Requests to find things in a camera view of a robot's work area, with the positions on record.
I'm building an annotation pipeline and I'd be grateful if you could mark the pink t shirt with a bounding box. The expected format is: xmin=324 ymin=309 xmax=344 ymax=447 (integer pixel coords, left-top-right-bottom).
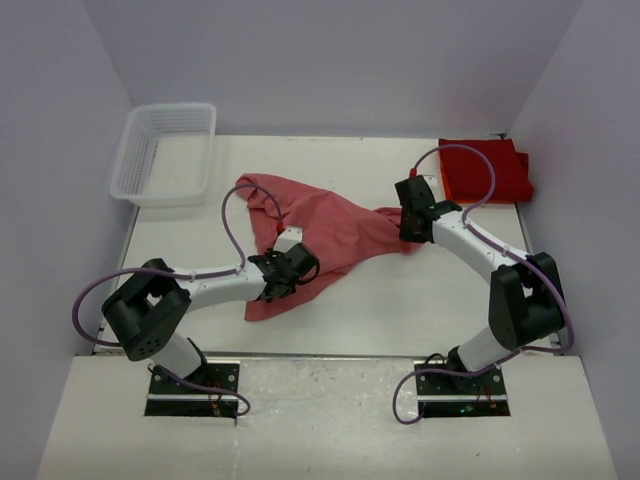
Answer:
xmin=236 ymin=173 xmax=421 ymax=322

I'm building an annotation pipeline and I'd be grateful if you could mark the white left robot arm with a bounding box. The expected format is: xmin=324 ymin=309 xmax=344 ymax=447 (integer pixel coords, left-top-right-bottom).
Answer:
xmin=101 ymin=243 xmax=320 ymax=393

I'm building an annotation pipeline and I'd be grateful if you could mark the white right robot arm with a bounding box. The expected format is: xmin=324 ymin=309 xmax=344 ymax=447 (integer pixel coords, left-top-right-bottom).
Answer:
xmin=395 ymin=176 xmax=567 ymax=393

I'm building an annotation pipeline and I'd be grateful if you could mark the folded dark red t shirt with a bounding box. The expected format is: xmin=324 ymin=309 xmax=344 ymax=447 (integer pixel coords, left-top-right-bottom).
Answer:
xmin=437 ymin=137 xmax=535 ymax=202

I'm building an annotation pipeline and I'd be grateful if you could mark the white plastic basket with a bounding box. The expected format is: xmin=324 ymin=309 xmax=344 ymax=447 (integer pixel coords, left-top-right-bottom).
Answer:
xmin=109 ymin=103 xmax=217 ymax=208

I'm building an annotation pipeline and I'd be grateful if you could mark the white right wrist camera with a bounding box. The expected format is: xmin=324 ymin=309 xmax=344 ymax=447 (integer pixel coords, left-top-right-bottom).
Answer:
xmin=423 ymin=175 xmax=438 ymax=188

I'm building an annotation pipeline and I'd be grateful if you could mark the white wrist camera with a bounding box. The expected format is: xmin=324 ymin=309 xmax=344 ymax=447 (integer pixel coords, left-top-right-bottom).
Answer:
xmin=423 ymin=175 xmax=438 ymax=188
xmin=273 ymin=226 xmax=303 ymax=254

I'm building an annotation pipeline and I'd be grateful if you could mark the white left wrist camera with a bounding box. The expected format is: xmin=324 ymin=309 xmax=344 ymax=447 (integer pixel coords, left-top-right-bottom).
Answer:
xmin=273 ymin=226 xmax=303 ymax=254

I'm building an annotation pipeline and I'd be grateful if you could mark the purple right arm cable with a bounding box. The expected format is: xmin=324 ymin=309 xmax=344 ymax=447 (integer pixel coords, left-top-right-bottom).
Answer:
xmin=393 ymin=144 xmax=576 ymax=427

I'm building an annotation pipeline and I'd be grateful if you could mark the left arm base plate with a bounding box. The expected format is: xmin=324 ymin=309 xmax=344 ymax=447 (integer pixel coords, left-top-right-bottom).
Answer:
xmin=144 ymin=360 xmax=243 ymax=419

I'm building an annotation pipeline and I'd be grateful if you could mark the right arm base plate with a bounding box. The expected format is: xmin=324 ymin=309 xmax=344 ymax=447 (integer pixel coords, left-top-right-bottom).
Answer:
xmin=415 ymin=368 xmax=510 ymax=419

